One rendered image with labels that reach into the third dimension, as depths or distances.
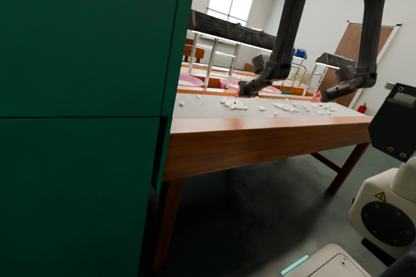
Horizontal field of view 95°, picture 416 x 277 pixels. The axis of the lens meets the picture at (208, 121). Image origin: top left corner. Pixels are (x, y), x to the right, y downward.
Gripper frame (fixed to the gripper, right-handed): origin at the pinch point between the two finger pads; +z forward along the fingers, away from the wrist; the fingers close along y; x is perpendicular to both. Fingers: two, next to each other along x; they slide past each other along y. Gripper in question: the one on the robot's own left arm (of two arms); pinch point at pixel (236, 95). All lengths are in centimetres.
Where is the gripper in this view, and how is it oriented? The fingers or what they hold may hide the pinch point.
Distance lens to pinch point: 92.2
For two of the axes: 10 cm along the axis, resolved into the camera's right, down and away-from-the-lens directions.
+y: -8.5, 0.1, -5.3
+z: -5.1, 2.3, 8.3
